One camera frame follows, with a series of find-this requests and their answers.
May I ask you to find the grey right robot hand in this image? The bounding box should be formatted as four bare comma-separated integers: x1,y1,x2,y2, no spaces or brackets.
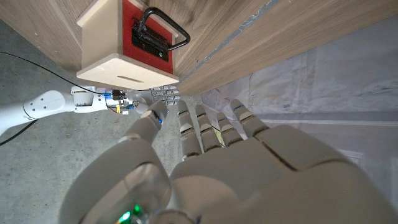
129,85,181,114

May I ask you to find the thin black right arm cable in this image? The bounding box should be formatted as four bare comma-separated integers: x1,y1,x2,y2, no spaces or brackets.
0,51,105,95

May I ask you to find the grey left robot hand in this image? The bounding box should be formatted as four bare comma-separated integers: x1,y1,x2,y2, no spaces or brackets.
57,98,398,224

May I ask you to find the light wooden box with slot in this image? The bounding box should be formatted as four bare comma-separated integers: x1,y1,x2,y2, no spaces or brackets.
76,0,180,91

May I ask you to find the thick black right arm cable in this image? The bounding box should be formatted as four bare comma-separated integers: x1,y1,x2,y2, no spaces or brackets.
0,119,38,147

